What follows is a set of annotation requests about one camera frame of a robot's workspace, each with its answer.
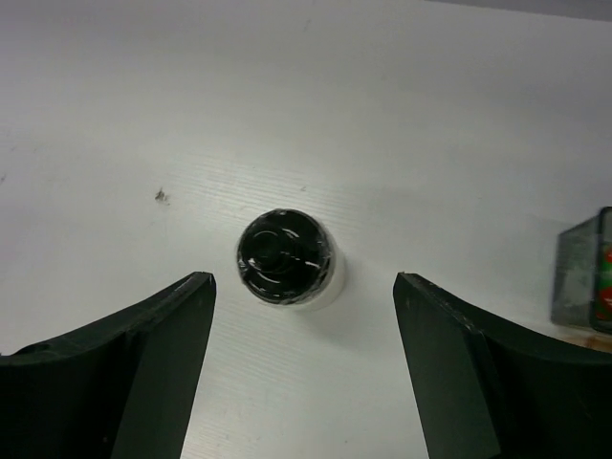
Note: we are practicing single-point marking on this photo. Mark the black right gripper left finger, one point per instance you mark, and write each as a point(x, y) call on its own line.
point(122, 386)

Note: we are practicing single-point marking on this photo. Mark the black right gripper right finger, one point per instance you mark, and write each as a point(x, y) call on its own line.
point(486, 387)

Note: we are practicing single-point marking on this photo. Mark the black cap powder jar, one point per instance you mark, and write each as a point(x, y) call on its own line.
point(290, 261)

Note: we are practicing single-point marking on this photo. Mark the clear tiered organizer tray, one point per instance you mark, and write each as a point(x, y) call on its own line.
point(578, 251)

